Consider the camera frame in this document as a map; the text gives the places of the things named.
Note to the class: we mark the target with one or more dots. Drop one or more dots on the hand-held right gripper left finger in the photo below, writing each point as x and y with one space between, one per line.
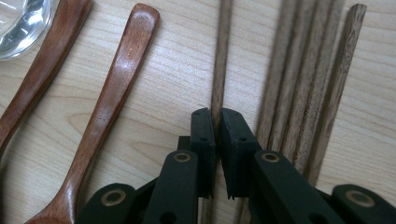
203 149

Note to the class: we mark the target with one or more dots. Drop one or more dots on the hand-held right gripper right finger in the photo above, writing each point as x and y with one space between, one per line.
238 155

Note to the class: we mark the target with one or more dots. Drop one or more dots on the brown wooden chopstick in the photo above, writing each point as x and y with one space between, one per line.
221 62

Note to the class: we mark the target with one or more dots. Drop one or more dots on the clear drinking glass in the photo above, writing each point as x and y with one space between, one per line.
18 31

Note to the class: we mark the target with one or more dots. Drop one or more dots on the reddish brown wooden spoon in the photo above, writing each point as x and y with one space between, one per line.
53 53
124 71

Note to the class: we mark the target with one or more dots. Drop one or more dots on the bundle of wooden chopsticks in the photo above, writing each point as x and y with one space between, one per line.
299 77

